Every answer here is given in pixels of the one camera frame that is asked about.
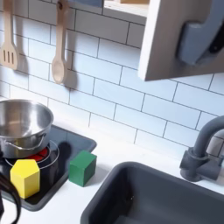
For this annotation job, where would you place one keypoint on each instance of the green cube block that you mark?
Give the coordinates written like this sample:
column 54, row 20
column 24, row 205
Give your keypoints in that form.
column 81, row 170

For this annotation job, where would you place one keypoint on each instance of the black toy stove top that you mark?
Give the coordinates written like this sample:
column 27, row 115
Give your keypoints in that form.
column 77, row 143

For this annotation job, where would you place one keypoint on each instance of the wooden spoon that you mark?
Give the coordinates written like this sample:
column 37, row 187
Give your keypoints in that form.
column 59, row 68

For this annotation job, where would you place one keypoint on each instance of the dark grey sink basin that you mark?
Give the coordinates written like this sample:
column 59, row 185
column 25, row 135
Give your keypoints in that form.
column 145, row 198

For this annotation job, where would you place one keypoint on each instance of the dark grey tap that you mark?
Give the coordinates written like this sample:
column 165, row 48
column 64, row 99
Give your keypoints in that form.
column 201, row 138

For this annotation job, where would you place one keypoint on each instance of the yellow house-shaped block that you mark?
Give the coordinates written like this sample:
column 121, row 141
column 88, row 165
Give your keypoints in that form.
column 25, row 180

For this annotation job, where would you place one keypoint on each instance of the grey extractor hood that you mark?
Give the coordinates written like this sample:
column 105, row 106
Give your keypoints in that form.
column 87, row 2

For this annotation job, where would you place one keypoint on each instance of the slotted wooden spatula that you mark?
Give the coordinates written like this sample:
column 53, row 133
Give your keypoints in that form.
column 8, row 55

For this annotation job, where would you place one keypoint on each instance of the wooden wall cupboard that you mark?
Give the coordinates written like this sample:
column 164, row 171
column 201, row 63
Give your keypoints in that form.
column 128, row 8

